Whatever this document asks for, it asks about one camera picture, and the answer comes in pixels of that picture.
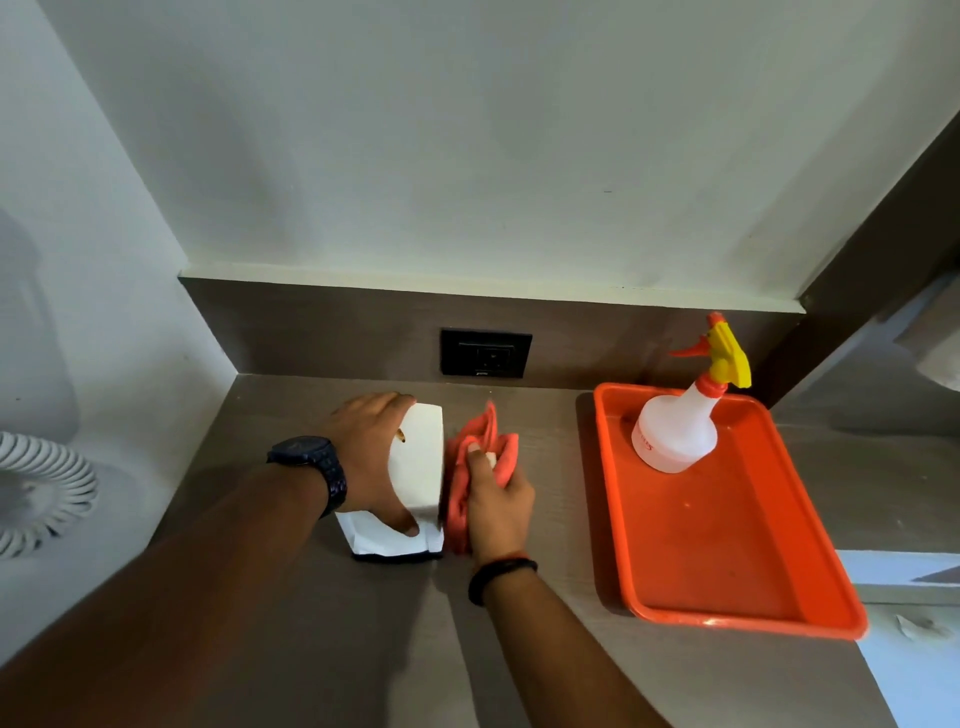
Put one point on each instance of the person's right hand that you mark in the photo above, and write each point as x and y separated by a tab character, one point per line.
499	517

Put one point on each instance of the person's left hand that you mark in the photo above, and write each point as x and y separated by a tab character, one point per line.
364	457

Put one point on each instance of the white tissue box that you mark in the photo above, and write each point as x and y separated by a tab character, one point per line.
420	457

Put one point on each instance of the pink cleaning cloth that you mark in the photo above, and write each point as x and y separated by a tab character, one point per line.
480	433

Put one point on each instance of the person's right forearm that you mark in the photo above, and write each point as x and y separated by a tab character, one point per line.
555	660

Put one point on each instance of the person's left forearm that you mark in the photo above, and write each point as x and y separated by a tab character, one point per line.
172	600

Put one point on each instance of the black wristband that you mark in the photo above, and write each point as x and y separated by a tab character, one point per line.
499	570

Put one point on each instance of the black wristwatch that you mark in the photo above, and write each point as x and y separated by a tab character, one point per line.
307	454

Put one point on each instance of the white spray bottle yellow nozzle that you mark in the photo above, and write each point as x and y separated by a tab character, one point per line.
675	435

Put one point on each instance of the orange plastic tray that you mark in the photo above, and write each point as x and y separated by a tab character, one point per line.
712	540

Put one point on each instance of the white paper scrap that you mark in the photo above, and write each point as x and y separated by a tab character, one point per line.
921	628

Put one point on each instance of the white hanging towel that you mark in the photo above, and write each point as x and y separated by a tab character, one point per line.
941	352

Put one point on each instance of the black wall socket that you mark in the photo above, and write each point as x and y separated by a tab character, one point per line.
486	352

